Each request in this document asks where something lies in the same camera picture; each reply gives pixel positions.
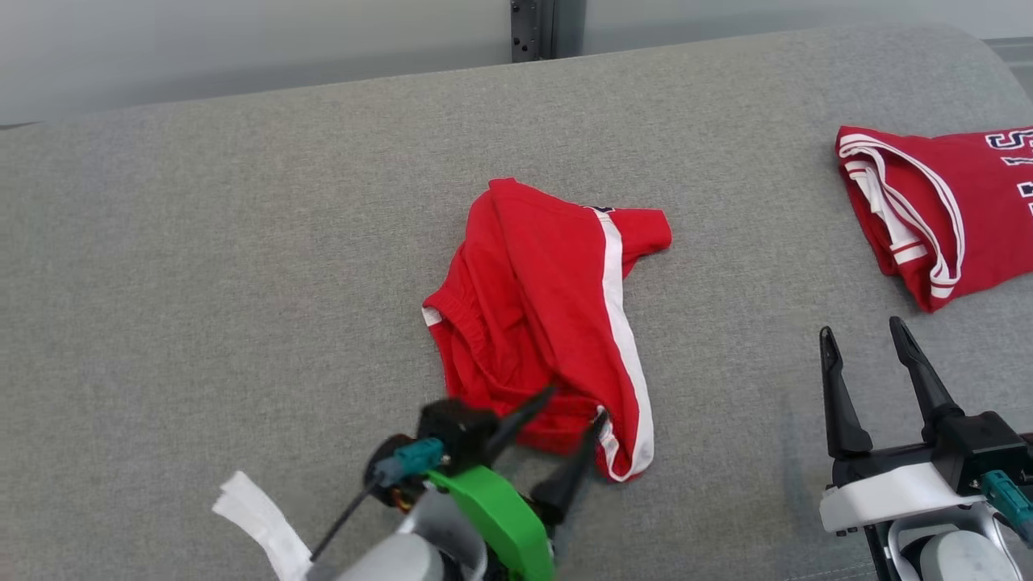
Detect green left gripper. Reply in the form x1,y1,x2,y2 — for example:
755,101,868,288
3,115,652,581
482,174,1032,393
363,386,609,581

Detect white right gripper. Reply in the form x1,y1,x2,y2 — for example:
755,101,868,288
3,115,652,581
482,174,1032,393
818,316,981,533

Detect red shorts with white stripe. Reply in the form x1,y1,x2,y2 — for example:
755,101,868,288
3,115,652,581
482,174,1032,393
421,178,673,483

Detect red jersey with black print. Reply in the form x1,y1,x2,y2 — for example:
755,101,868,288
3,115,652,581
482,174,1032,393
835,125,1033,314

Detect left cable with teal connector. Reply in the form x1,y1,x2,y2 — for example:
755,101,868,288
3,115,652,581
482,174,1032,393
309,438,446,563

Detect cable with teal connector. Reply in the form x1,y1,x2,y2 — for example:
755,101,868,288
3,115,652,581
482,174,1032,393
309,438,446,563
981,470,1033,543

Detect right cable with teal connector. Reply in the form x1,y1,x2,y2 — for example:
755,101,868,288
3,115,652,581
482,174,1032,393
981,470,1033,543

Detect white paper cable label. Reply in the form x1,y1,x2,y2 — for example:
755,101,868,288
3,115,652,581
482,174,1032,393
211,470,314,581

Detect dark grey hinge bracket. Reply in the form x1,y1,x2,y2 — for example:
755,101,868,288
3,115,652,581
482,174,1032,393
510,0,545,64

